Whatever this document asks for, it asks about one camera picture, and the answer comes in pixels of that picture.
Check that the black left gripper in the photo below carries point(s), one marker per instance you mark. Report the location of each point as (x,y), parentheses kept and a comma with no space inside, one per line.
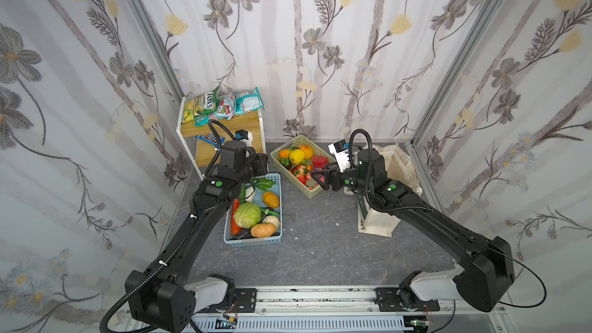
(258,166)

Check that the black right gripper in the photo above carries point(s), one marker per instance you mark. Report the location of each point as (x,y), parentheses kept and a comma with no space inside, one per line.
(333,180)

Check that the light blue vegetable basket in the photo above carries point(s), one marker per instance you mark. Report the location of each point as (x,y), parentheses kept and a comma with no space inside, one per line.
(238,237)

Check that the cream canvas grocery bag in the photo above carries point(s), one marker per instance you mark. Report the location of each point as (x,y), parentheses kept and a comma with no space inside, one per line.
(399,168)

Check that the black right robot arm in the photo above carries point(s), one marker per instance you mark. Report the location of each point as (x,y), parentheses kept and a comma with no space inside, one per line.
(484,270)

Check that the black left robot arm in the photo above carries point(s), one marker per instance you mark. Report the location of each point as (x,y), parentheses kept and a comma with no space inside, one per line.
(157,296)

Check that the teal snack bag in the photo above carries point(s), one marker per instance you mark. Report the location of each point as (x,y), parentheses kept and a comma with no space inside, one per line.
(248,102)

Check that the red pink snack bag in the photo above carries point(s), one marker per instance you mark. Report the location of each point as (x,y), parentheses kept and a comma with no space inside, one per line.
(225,110)

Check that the green chips bag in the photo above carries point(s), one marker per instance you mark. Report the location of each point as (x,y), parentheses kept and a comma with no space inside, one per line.
(201,106)

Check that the green leafy spinach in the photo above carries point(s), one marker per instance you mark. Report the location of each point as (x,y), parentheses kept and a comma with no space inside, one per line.
(262,183)

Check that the green plastic fruit basket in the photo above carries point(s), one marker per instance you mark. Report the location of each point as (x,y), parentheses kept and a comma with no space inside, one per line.
(300,175)

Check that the white bok choy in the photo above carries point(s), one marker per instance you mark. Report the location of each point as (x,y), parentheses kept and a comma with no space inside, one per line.
(249,194)

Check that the orange round fruit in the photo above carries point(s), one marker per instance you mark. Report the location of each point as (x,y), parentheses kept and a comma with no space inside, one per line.
(271,200)

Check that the orange peach fruit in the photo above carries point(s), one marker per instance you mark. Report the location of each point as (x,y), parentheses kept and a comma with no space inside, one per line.
(307,151)

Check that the yellow bell pepper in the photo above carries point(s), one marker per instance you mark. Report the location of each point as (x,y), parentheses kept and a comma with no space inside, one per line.
(297,156)

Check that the green cabbage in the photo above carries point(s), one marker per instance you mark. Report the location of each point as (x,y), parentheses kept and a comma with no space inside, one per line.
(247,215)

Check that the blue candy packet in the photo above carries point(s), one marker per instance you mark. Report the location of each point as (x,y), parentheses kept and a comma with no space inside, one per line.
(211,139)

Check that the beige potato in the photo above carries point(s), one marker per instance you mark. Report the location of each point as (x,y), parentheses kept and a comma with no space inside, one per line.
(263,230)

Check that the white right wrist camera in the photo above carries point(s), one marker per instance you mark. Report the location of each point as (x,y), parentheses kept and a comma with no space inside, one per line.
(341,151)

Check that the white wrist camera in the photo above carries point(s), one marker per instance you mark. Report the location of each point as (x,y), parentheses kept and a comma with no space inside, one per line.
(244,136)
(341,151)

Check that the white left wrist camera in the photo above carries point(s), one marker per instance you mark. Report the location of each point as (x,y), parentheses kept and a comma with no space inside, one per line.
(244,136)

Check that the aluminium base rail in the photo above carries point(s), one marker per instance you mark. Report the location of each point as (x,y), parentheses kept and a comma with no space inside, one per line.
(351,308)

